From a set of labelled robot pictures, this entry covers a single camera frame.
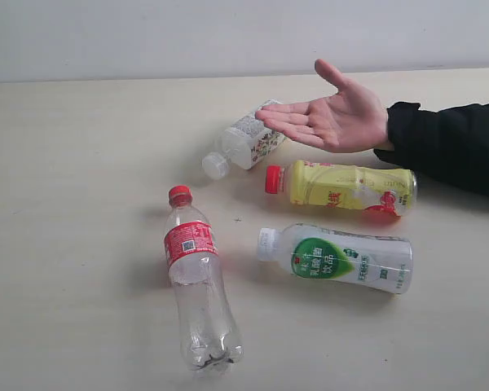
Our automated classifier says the person's open bare hand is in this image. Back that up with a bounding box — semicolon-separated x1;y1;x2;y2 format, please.
255;59;394;153

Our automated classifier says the yellow bottle red cap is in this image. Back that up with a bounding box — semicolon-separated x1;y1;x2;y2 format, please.
265;160;417;218

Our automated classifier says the white bottle green label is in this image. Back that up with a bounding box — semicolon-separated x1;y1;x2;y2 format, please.
258;223;413;294

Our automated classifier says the clear cola bottle red label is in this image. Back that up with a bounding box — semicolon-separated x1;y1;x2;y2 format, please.
163;185;243;371

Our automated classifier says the black sleeved forearm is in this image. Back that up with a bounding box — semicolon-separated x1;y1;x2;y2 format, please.
374;102;489;196

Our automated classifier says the white floral label bottle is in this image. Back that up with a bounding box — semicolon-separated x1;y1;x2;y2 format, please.
201;99;285;180

